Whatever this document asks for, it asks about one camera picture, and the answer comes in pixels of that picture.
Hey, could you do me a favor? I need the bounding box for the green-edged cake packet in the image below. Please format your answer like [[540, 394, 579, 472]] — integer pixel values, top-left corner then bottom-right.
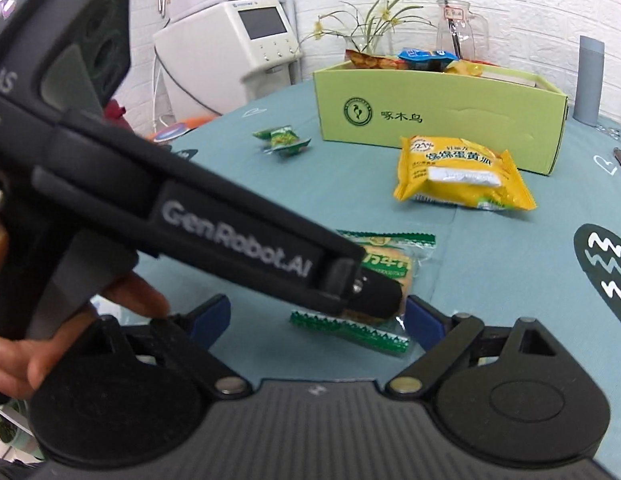
[[289, 230, 437, 356]]

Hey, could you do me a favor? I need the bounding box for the yellow snack bag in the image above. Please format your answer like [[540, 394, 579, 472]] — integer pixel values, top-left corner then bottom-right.
[[393, 136, 536, 211]]

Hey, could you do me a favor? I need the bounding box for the person's left hand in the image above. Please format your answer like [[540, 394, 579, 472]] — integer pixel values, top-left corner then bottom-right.
[[0, 209, 171, 401]]

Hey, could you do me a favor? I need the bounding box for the white machine with screen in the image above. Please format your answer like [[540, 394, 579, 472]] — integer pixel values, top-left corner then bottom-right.
[[153, 0, 302, 122]]

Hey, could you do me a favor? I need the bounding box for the small green candy packet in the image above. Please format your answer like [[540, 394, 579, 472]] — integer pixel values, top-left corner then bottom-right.
[[253, 126, 311, 157]]

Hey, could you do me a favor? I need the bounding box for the green cardboard box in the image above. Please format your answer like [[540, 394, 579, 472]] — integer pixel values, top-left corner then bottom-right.
[[313, 62, 568, 176]]

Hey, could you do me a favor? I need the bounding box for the orange snack packet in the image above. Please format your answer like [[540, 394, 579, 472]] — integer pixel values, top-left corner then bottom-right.
[[345, 49, 408, 70]]

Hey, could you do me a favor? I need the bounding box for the blue snack packet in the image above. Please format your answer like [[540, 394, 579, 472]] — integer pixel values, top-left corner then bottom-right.
[[397, 49, 459, 73]]

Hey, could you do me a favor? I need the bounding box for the yellow flower plant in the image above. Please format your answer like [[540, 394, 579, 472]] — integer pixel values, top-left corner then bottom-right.
[[298, 0, 437, 54]]

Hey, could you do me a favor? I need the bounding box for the grey cylindrical bottle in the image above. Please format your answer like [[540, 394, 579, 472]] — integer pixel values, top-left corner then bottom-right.
[[573, 36, 605, 127]]

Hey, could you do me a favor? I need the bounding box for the clear glass pitcher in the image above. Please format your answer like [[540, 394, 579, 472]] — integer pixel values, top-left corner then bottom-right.
[[437, 0, 489, 62]]

